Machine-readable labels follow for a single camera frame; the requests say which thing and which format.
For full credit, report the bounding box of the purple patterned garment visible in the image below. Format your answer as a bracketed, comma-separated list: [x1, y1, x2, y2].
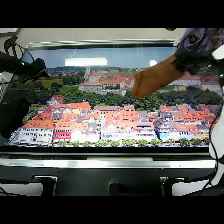
[172, 27, 224, 76]

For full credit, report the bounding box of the silver frame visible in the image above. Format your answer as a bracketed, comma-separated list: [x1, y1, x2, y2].
[0, 151, 224, 197]

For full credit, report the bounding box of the brown garment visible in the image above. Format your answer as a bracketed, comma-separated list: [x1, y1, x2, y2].
[130, 54, 185, 99]

